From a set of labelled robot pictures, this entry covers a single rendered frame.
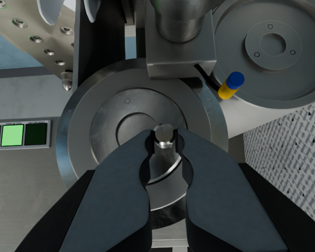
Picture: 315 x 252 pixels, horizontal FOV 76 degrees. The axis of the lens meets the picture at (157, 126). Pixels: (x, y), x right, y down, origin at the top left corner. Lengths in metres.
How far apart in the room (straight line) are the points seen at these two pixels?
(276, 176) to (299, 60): 0.17
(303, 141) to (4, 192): 0.61
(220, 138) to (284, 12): 0.13
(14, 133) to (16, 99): 2.41
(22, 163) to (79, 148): 0.44
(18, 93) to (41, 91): 0.29
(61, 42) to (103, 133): 0.33
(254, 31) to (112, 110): 0.14
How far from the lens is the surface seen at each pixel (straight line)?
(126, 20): 0.54
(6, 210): 0.63
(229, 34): 0.21
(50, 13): 0.23
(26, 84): 3.02
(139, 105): 0.16
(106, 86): 0.18
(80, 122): 0.17
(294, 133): 0.29
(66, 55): 0.51
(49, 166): 0.57
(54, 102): 2.74
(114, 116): 0.16
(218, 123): 0.18
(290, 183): 0.31
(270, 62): 0.21
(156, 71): 0.16
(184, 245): 0.53
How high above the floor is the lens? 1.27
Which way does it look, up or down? 11 degrees down
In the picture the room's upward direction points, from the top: 178 degrees clockwise
